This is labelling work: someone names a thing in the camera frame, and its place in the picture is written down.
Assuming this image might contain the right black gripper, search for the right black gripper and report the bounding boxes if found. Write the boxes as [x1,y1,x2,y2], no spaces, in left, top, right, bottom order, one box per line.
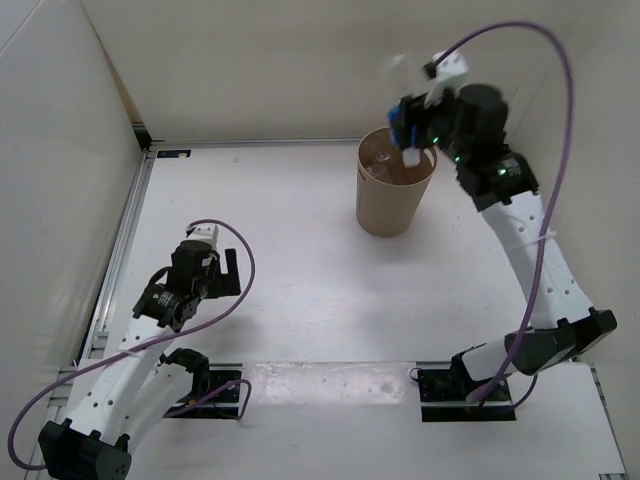
[389,84,469,167]

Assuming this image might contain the blue label plastic bottle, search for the blue label plastic bottle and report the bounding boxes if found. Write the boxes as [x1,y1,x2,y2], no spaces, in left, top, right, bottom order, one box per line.
[385,54,426,169]

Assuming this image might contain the clear plastic bottle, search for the clear plastic bottle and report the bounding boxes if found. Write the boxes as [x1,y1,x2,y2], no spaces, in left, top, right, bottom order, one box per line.
[368,150,395,172]

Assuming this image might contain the small clear labelled bottle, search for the small clear labelled bottle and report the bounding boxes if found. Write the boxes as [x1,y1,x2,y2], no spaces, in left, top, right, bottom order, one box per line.
[364,164,394,184]

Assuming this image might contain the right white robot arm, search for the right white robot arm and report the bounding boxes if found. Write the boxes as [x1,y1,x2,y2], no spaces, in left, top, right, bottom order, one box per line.
[388,84,617,402]

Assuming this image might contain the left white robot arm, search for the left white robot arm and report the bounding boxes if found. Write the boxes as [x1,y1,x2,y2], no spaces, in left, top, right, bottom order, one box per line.
[38,234,245,479]

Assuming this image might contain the brown cylindrical bin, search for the brown cylindrical bin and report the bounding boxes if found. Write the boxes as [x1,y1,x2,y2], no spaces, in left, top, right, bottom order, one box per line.
[356,127,438,238]

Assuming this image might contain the dark blue corner label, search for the dark blue corner label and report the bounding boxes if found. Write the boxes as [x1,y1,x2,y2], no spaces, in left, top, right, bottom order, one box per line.
[156,149,191,159]

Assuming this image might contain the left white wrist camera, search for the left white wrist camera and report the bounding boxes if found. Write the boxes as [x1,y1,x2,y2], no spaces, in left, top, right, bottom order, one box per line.
[186,223,219,250]

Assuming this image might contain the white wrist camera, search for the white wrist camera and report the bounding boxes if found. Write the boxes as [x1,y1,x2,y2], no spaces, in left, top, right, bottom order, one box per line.
[186,223,219,250]
[423,50,469,108]

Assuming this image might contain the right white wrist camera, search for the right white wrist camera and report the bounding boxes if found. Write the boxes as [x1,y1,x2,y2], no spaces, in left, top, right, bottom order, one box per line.
[423,50,469,108]

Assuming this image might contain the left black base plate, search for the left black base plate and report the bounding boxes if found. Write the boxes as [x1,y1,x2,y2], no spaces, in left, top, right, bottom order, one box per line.
[165,363,244,420]

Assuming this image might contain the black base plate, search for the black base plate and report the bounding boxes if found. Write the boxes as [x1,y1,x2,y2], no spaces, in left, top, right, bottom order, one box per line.
[165,363,244,420]
[409,364,516,423]

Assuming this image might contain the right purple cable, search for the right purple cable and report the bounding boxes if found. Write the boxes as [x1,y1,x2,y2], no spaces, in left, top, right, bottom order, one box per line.
[423,21,573,416]

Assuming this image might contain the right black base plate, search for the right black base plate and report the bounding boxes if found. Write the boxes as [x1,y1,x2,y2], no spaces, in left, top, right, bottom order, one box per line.
[409,364,516,423]

